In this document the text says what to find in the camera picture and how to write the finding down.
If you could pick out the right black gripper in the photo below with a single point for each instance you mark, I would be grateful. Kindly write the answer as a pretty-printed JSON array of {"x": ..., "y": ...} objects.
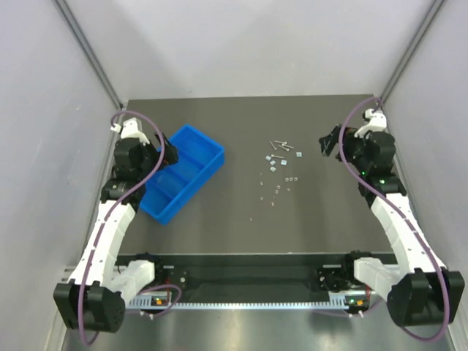
[{"x": 335, "y": 141}]

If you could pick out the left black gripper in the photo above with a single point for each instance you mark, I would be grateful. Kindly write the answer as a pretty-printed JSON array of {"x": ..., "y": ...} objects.
[{"x": 167, "y": 154}]

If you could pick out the blue plastic compartment bin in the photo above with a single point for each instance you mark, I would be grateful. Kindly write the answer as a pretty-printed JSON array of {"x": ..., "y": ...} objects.
[{"x": 170, "y": 189}]

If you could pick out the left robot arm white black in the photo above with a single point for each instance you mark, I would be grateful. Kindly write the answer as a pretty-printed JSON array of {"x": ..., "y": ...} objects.
[{"x": 94, "y": 298}]

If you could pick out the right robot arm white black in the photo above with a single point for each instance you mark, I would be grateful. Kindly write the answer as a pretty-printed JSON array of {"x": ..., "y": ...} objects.
[{"x": 422, "y": 291}]

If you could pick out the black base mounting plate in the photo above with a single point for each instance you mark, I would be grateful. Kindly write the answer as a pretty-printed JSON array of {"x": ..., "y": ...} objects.
[{"x": 311, "y": 277}]

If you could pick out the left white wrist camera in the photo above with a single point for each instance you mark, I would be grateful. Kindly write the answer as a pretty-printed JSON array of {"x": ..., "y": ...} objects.
[{"x": 131, "y": 128}]

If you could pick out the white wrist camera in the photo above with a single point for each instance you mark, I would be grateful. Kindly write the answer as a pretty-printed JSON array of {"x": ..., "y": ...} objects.
[
  {"x": 131, "y": 128},
  {"x": 374, "y": 121}
]

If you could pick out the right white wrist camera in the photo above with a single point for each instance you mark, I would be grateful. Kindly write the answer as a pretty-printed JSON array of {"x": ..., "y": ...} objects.
[{"x": 374, "y": 121}]

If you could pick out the grey slotted cable duct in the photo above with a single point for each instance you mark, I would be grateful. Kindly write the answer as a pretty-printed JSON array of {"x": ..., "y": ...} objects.
[{"x": 331, "y": 302}]

